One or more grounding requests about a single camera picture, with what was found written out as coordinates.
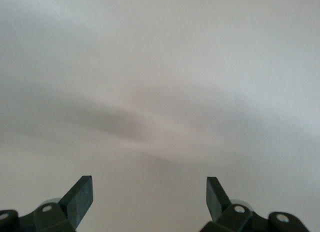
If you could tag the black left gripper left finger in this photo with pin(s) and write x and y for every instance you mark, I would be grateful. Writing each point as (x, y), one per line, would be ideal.
(50, 217)

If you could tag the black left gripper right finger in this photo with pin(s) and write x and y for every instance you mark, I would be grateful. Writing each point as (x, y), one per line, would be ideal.
(237, 219)

